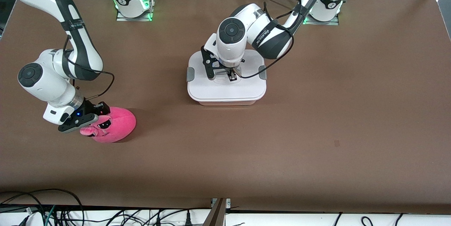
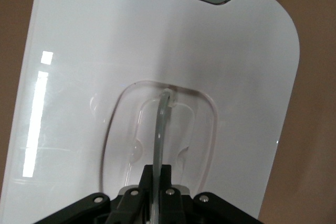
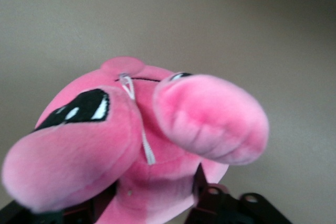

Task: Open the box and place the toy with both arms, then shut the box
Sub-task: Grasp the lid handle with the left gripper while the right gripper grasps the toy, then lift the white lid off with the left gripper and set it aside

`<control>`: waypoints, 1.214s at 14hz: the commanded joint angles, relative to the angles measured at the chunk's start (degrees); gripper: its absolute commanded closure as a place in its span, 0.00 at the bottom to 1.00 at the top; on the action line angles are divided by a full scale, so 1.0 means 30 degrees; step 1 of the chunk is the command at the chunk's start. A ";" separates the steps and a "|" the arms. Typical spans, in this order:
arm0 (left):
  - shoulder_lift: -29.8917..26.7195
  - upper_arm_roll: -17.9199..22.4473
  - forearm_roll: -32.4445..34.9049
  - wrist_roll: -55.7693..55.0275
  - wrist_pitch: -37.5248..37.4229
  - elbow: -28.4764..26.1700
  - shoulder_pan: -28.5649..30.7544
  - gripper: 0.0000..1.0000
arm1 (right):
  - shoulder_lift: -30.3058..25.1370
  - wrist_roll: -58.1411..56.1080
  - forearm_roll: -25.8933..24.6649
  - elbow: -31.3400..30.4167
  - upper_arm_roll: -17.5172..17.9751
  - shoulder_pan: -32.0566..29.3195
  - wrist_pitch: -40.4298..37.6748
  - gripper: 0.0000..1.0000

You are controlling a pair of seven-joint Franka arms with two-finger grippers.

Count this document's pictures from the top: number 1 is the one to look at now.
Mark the aluminium profile post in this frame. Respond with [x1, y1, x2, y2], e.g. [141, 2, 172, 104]
[203, 198, 231, 226]

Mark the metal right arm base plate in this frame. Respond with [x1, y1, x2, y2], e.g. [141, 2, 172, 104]
[116, 0, 153, 22]

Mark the white plastic box lid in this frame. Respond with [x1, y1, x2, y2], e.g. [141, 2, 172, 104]
[187, 50, 267, 102]

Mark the white shelf board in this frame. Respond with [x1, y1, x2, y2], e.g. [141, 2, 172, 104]
[0, 208, 451, 226]

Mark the black looped cable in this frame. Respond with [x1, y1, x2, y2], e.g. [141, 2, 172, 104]
[0, 188, 85, 226]

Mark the translucent plastic box base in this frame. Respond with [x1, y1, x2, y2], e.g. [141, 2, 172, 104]
[192, 98, 261, 107]

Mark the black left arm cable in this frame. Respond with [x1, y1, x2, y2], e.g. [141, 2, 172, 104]
[240, 0, 303, 79]

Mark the brown table cover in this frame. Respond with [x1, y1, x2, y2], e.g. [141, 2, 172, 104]
[0, 0, 451, 214]

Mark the green cable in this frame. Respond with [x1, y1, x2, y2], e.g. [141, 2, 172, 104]
[44, 205, 57, 226]

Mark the pink plush toy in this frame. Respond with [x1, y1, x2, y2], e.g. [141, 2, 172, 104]
[79, 106, 137, 144]

